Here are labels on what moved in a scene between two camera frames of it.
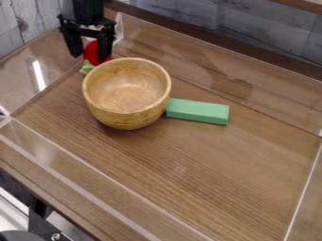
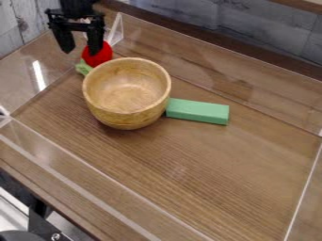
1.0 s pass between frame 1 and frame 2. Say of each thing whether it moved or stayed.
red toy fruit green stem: stayed
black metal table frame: stayed
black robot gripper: moved
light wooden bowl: stayed
